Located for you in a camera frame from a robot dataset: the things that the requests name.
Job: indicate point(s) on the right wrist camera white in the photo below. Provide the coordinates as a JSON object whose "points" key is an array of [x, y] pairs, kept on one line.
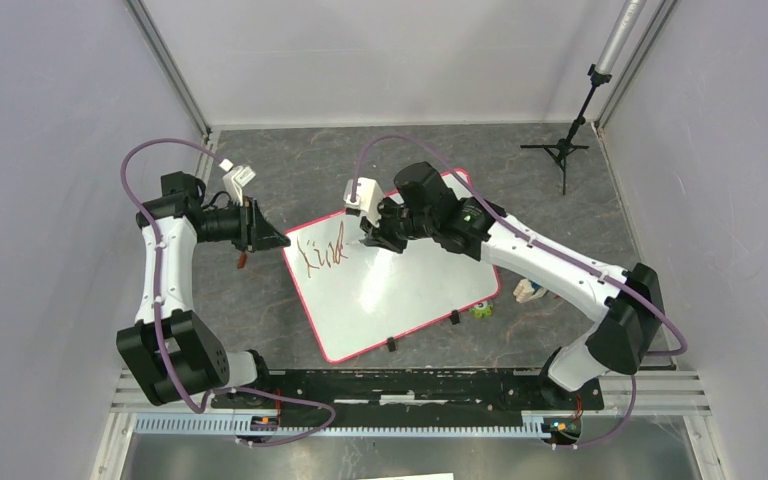
{"points": [[362, 199]]}

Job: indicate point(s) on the colourful toy brick stack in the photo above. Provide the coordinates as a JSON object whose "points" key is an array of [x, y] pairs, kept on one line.
{"points": [[527, 290]]}

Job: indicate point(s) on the green owl toy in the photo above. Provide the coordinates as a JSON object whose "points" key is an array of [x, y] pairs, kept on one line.
{"points": [[482, 309]]}

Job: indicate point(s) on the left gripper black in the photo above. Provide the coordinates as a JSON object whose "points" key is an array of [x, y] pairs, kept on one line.
{"points": [[265, 235]]}

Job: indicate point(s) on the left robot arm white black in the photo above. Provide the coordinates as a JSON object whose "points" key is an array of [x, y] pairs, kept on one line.
{"points": [[169, 350]]}

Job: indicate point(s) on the grey metal pole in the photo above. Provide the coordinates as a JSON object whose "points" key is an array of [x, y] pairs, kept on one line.
{"points": [[627, 18]]}

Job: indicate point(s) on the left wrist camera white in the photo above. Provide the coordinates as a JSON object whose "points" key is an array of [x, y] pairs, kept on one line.
{"points": [[235, 179]]}

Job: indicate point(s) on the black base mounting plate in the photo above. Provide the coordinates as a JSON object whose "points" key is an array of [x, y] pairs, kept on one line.
{"points": [[401, 398]]}

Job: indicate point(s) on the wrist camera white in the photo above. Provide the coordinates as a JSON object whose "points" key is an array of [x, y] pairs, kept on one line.
{"points": [[362, 199], [235, 179]]}

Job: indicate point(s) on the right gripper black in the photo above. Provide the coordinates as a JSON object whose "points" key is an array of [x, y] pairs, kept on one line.
{"points": [[379, 235]]}

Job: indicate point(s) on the black camera tripod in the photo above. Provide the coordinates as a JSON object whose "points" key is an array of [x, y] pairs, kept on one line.
{"points": [[564, 147]]}

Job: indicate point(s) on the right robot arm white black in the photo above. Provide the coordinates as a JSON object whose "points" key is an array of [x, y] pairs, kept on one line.
{"points": [[626, 306]]}

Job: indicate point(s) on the whiteboard with pink frame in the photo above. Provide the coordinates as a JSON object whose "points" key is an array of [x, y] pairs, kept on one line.
{"points": [[357, 300]]}

